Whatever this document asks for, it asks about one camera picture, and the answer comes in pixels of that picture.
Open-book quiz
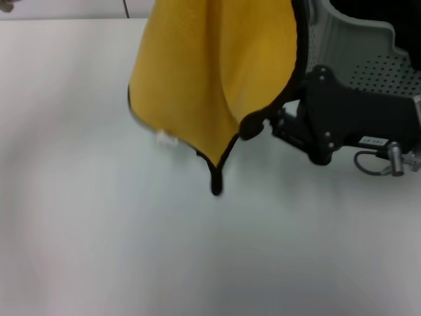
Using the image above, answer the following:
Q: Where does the grey perforated storage basket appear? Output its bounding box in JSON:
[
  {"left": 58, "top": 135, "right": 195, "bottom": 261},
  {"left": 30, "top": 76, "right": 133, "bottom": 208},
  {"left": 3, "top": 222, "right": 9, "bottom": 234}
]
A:
[{"left": 304, "top": 0, "right": 421, "bottom": 99}]

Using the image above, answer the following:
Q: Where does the yellow towel with black trim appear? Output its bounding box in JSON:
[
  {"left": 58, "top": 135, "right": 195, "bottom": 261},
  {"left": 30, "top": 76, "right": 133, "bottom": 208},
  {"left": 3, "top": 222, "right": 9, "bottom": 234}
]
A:
[{"left": 126, "top": 0, "right": 312, "bottom": 197}]

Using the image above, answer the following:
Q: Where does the right gripper cable with connector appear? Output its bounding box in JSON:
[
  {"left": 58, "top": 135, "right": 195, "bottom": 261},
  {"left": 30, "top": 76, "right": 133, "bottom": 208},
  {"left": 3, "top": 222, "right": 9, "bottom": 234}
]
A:
[{"left": 353, "top": 140, "right": 421, "bottom": 177}]

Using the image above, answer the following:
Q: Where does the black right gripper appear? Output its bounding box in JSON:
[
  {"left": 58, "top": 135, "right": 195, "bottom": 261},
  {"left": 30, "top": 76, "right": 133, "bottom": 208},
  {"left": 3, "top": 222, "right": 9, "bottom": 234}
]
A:
[{"left": 239, "top": 65, "right": 420, "bottom": 165}]

